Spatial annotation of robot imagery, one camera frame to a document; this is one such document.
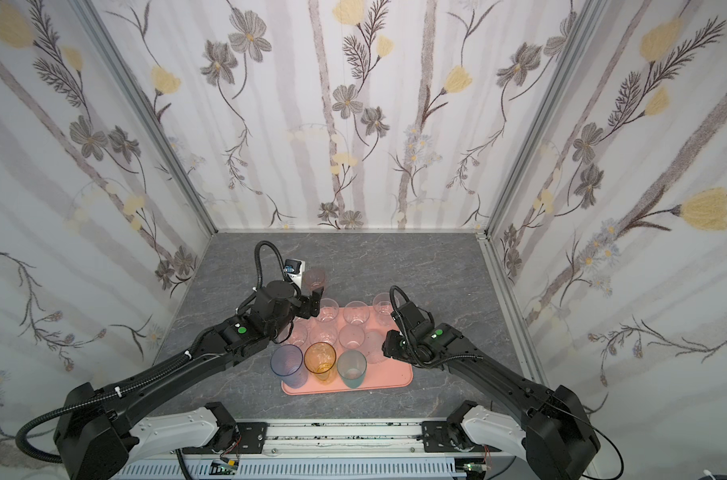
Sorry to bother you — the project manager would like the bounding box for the pink tinted cup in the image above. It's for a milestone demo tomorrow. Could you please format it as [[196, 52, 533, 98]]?
[[301, 267, 327, 293]]

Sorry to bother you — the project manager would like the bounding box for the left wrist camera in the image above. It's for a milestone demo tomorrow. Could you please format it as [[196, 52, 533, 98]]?
[[283, 258, 306, 286]]

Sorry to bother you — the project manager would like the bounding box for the clear faceted glass one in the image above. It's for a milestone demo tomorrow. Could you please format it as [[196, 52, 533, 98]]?
[[309, 324, 338, 345]]

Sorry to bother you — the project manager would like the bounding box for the clear faceted glass two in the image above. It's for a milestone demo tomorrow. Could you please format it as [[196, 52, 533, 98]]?
[[285, 323, 308, 349]]

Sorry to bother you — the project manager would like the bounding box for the pink rectangular tray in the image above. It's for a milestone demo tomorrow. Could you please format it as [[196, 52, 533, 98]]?
[[281, 306, 413, 396]]

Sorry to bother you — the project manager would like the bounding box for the clear faceted glass five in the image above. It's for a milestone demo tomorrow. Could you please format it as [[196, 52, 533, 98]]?
[[316, 298, 339, 324]]

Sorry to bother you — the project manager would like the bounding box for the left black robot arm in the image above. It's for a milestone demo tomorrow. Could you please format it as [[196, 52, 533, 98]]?
[[15, 280, 323, 479]]

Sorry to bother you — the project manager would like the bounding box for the yellow tinted cup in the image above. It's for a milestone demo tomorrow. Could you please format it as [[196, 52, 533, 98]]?
[[303, 342, 337, 384]]

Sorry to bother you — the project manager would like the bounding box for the blue tinted cup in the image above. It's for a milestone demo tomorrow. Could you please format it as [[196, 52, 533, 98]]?
[[270, 345, 308, 389]]

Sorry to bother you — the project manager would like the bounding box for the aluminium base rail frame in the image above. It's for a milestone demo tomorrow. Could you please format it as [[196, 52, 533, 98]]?
[[92, 416, 599, 480]]

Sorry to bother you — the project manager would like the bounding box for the white slotted cable duct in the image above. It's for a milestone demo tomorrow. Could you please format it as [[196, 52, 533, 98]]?
[[113, 458, 467, 480]]

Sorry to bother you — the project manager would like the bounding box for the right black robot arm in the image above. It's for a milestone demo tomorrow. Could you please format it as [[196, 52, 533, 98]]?
[[381, 301, 601, 479]]

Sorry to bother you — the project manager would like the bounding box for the clear faceted glass three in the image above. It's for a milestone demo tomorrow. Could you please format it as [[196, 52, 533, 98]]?
[[373, 292, 395, 328]]

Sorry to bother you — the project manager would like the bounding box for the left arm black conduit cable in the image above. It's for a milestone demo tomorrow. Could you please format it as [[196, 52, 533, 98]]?
[[14, 353, 190, 464]]

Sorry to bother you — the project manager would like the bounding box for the clear faceted glass four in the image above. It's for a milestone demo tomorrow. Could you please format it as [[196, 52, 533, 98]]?
[[342, 301, 371, 326]]

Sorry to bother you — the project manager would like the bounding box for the teal frosted cup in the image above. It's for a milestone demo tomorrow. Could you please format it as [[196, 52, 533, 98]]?
[[336, 350, 367, 389]]

